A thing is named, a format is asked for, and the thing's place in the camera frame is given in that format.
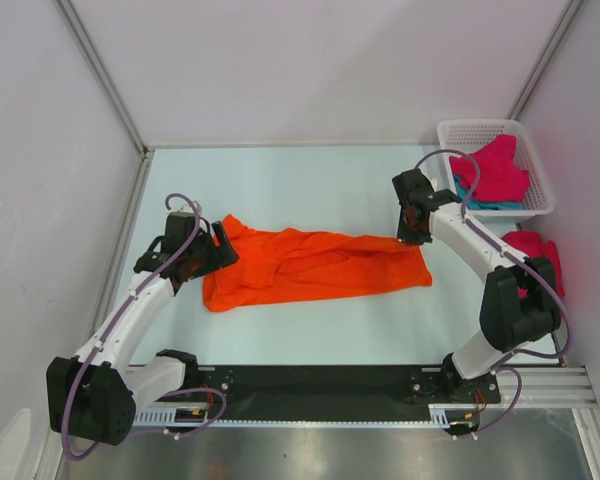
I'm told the left aluminium corner post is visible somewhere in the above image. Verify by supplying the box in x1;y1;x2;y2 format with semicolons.
53;0;148;158

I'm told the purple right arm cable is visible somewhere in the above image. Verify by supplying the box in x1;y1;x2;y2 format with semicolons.
414;149;571;361

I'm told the white slotted cable duct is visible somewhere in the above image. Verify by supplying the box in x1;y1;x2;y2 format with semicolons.
132;405;478;434

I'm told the aluminium front rail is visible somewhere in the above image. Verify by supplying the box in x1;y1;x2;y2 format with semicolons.
52;364;600;407

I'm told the right aluminium corner post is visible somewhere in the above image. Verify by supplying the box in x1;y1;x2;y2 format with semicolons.
507;0;588;121

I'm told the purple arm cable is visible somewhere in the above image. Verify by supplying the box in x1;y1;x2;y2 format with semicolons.
414;149;571;361
60;193;229;461

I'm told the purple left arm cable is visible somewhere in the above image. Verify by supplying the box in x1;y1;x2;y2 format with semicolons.
60;193;229;461

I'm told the white plastic basket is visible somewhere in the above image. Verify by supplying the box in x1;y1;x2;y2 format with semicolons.
437;119;555;222

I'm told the teal t shirt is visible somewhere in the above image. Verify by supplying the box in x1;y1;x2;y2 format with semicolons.
452;173;524;211

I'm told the pink t shirt in basket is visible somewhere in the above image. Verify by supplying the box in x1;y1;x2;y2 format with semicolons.
469;134;531;209

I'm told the folded pink t shirt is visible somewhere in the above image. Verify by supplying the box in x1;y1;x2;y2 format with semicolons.
502;230;565;298

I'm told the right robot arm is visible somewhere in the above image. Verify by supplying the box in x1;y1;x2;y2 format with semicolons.
392;168;562;401

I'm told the aluminium corner post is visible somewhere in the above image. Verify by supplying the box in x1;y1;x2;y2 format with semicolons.
53;0;148;158
507;0;588;121

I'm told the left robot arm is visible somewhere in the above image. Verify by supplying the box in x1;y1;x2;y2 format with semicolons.
46;211;239;445

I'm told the orange t shirt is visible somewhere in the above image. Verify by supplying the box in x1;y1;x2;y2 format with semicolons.
202;215;433;313

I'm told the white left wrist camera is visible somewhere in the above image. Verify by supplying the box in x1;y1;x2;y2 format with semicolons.
170;201;202;216

